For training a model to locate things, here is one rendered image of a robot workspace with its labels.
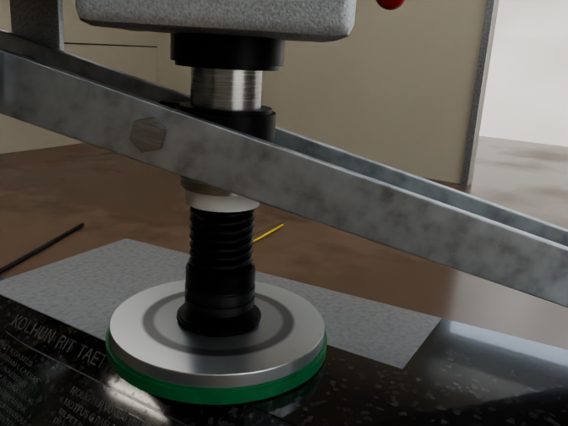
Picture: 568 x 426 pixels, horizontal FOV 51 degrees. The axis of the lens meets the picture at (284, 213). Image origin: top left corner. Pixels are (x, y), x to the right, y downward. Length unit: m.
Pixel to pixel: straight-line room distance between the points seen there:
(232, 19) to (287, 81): 5.71
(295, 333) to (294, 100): 5.57
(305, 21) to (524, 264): 0.28
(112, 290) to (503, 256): 0.45
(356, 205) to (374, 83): 5.22
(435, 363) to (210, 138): 0.31
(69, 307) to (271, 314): 0.23
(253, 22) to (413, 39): 5.17
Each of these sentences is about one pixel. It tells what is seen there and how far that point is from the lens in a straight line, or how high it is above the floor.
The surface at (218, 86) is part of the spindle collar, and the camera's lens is 0.52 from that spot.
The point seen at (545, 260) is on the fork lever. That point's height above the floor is 0.93.
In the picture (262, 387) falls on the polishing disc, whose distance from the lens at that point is 0.53.
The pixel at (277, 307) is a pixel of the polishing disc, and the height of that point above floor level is 0.83.
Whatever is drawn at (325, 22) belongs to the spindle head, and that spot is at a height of 1.12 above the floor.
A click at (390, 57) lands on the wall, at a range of 5.66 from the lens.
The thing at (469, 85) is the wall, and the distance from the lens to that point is 5.43.
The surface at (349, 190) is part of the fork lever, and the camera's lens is 0.50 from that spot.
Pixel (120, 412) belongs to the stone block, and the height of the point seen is 0.77.
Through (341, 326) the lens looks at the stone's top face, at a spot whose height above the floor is 0.80.
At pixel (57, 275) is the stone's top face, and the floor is 0.80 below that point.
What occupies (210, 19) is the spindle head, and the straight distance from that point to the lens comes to 0.44.
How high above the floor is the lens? 1.10
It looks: 16 degrees down
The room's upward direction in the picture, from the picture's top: 4 degrees clockwise
